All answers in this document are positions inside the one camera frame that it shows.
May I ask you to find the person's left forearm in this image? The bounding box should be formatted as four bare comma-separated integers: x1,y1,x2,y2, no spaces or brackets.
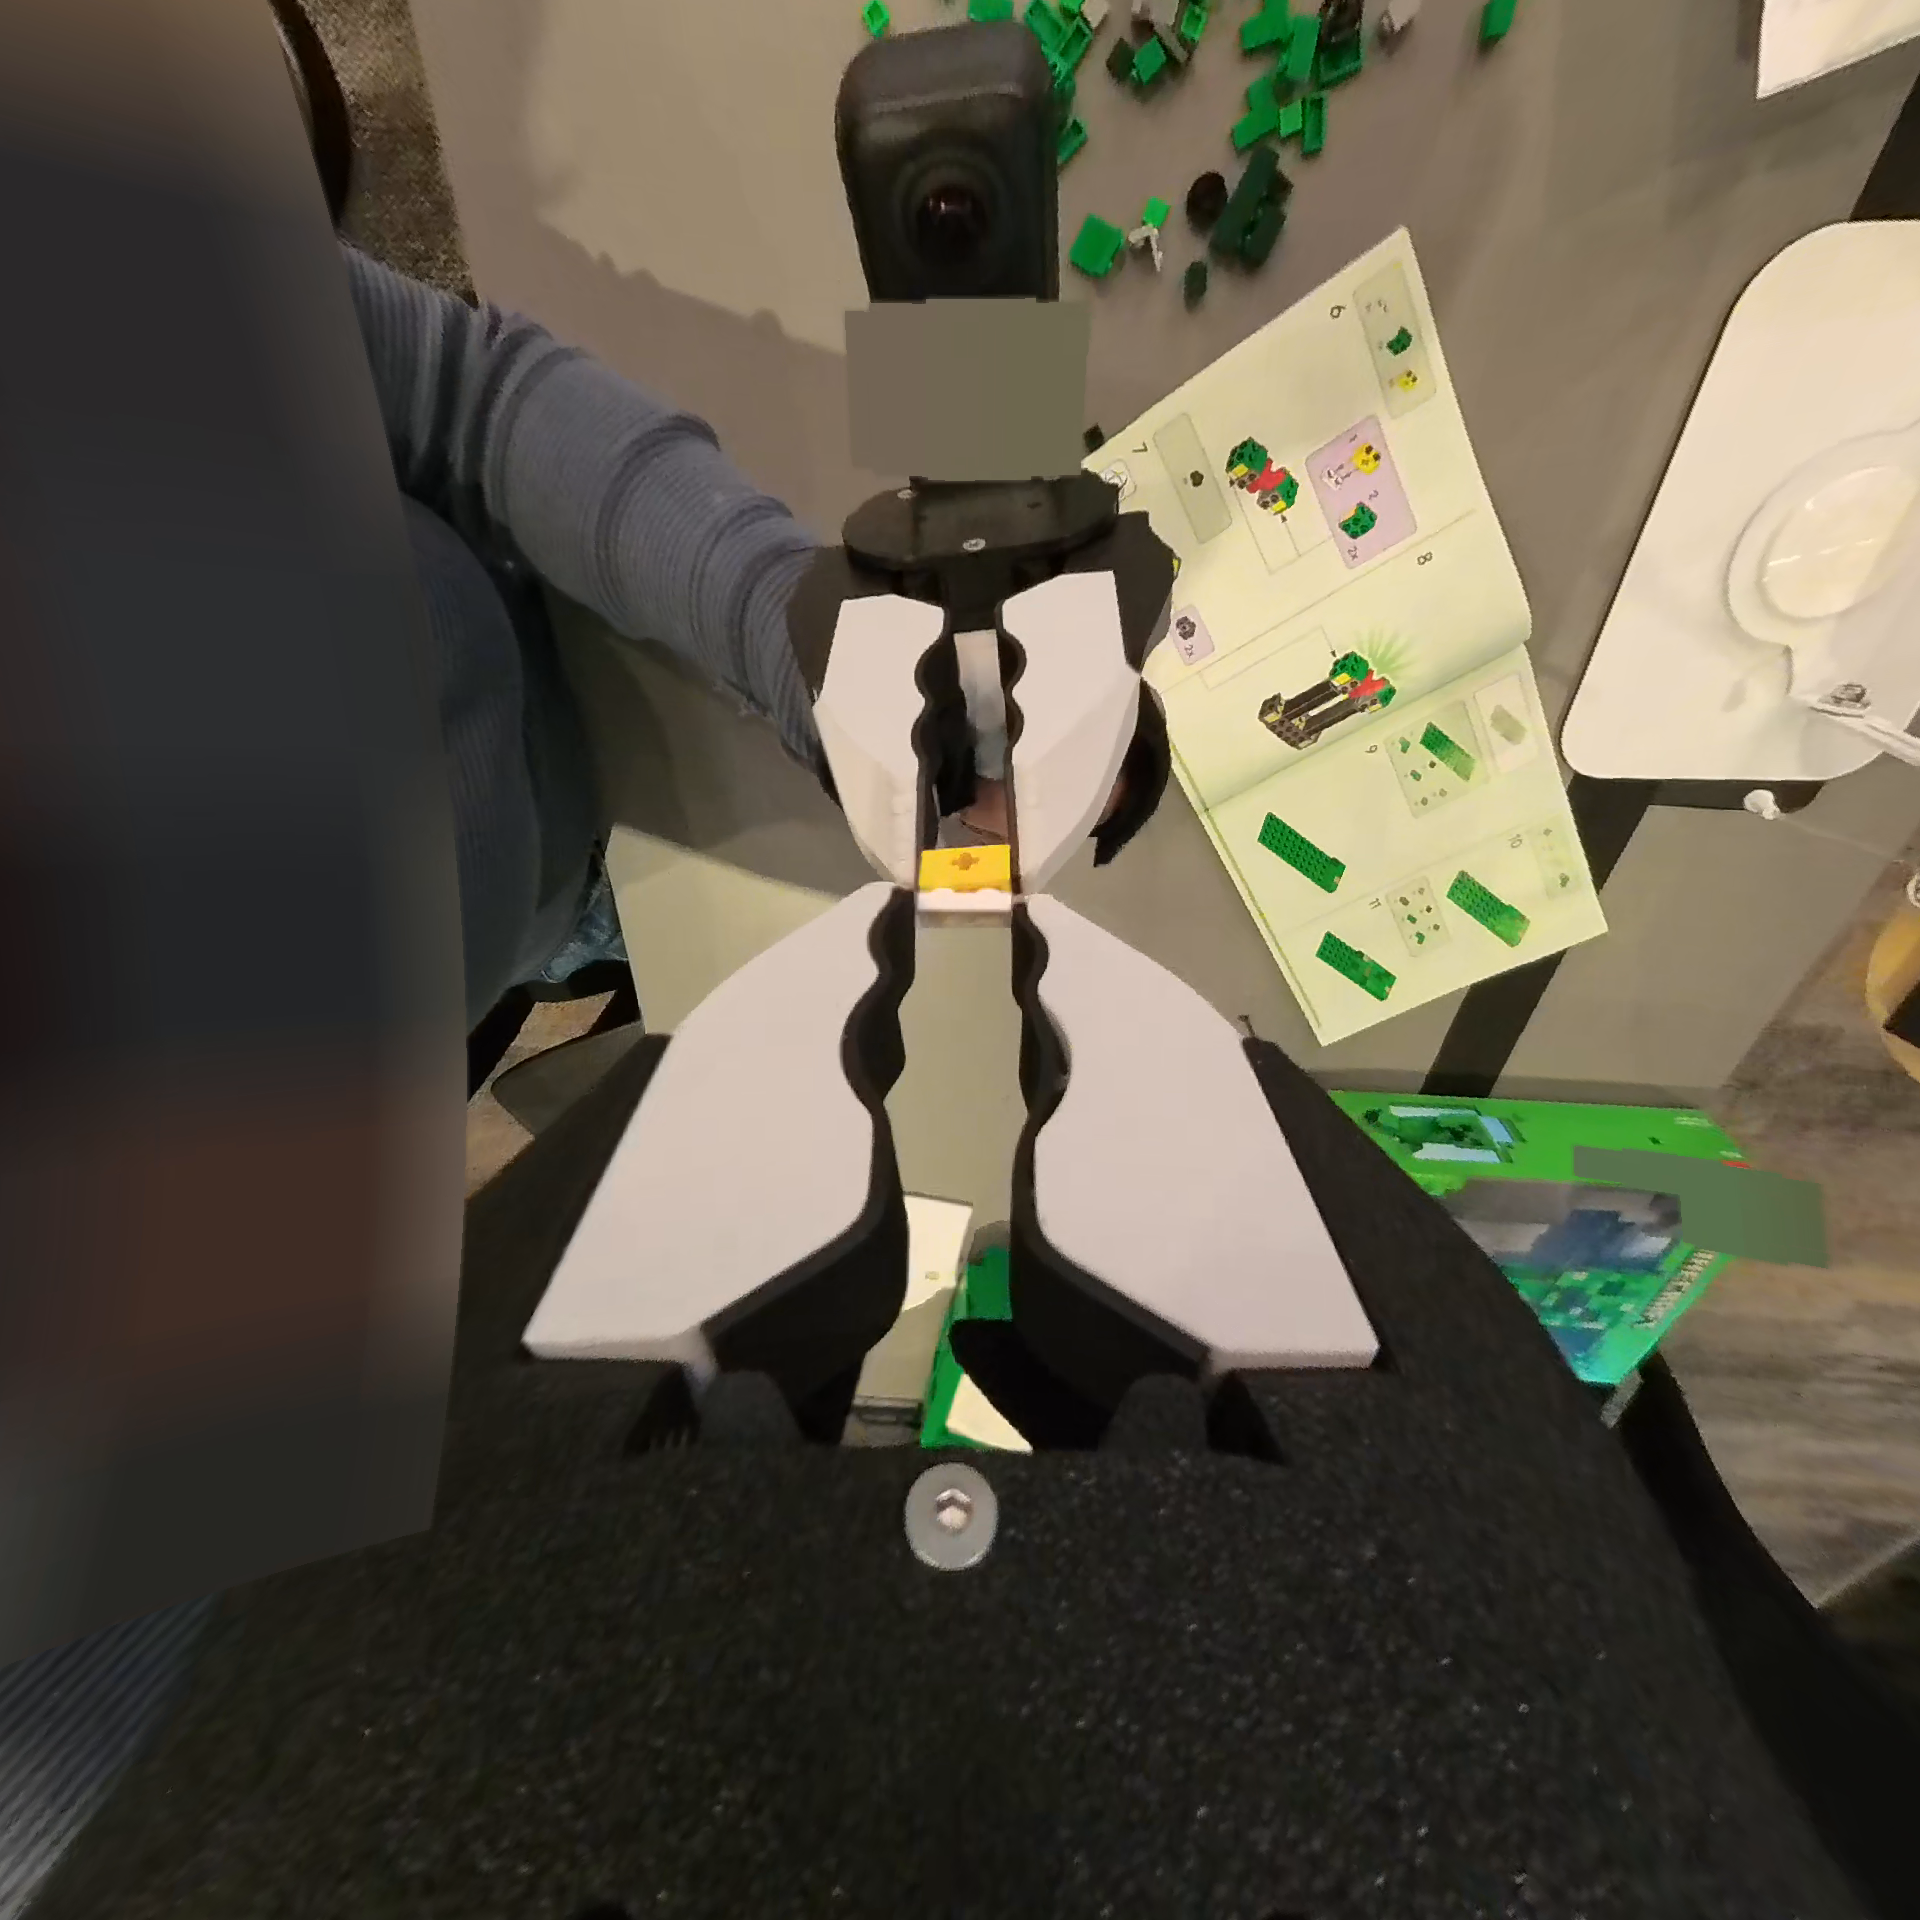
341,247,830,751

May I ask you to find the grey desk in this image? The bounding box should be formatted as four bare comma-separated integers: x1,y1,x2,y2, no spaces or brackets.
406,0,1920,1111

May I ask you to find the green printed box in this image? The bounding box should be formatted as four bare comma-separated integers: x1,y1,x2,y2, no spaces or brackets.
1326,1093,1741,1390

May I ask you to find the person's torso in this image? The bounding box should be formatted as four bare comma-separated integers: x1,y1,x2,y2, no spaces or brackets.
396,495,631,994

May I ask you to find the white paper sheet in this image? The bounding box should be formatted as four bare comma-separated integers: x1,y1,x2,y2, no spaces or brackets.
1753,0,1920,101

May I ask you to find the grey office chair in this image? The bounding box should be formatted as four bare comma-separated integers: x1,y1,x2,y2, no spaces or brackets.
267,0,484,308

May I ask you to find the white plastic tray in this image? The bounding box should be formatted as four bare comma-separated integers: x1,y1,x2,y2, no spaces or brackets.
1559,224,1920,787

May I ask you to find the brick instruction booklet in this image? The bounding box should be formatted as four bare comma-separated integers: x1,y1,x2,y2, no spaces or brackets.
1080,225,1610,1045

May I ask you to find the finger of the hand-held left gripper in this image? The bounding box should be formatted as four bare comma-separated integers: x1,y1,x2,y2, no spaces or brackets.
807,591,963,893
983,575,1153,893

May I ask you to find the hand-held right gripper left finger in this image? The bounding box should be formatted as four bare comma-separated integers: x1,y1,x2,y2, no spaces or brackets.
519,883,919,1444

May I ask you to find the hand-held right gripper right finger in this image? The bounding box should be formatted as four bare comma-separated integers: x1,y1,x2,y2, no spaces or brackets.
1007,883,1381,1444

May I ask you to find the pile of green bricks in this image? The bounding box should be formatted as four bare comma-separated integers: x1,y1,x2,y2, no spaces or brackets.
856,0,1519,308

